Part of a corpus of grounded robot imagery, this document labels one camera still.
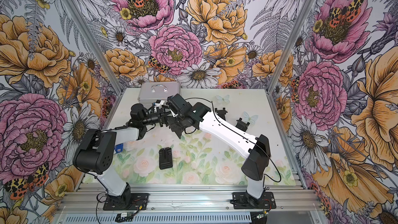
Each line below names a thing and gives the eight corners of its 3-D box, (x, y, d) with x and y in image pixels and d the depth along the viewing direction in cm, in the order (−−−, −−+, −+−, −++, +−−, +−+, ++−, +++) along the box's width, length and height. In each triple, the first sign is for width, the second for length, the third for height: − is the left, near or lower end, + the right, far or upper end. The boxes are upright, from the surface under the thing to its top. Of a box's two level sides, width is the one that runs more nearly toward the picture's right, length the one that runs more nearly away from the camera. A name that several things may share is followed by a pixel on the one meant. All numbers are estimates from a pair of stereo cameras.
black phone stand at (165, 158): (160, 170, 86) (158, 168, 83) (159, 151, 93) (158, 148, 91) (173, 167, 87) (172, 165, 84) (171, 149, 94) (171, 146, 91)
